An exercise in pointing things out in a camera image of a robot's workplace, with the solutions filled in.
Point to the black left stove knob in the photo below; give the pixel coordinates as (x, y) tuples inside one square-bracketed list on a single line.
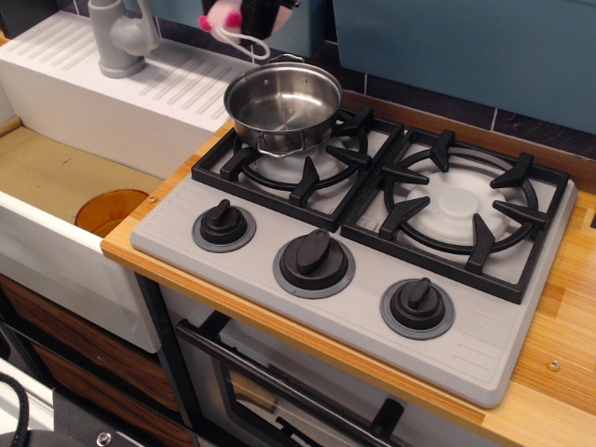
[(223, 228)]

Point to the oven door with black handle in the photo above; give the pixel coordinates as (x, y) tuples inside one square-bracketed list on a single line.
[(270, 394)]

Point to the black right stove knob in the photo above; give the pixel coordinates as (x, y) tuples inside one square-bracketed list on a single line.
[(417, 309)]

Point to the orange plastic bowl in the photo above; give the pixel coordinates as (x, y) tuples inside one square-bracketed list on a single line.
[(103, 213)]

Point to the wooden drawer cabinet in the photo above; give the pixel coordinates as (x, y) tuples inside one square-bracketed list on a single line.
[(120, 381)]

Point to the white toy sink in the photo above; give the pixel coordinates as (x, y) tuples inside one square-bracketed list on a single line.
[(69, 133)]

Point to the pink stuffed pig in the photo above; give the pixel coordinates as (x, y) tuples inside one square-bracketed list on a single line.
[(223, 23)]

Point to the black burner grate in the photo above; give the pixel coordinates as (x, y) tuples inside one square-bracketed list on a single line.
[(316, 187), (485, 220)]

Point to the grey toy faucet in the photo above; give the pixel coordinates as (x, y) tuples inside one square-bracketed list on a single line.
[(122, 41)]

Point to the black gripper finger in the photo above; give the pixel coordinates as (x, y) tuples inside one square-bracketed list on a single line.
[(207, 5), (261, 18)]

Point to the stainless steel pan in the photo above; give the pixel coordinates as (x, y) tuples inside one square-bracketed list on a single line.
[(284, 107)]

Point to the black stove knob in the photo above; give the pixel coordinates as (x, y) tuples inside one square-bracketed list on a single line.
[(223, 228), (417, 309), (314, 266)]

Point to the black middle stove knob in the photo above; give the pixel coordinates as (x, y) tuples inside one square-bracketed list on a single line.
[(314, 266)]

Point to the black right burner grate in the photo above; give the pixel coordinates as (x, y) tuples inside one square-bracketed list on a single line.
[(485, 220)]

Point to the grey toy stove top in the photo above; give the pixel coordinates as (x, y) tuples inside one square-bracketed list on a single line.
[(474, 359)]

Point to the black left burner grate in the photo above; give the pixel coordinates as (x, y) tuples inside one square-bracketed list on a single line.
[(316, 187)]

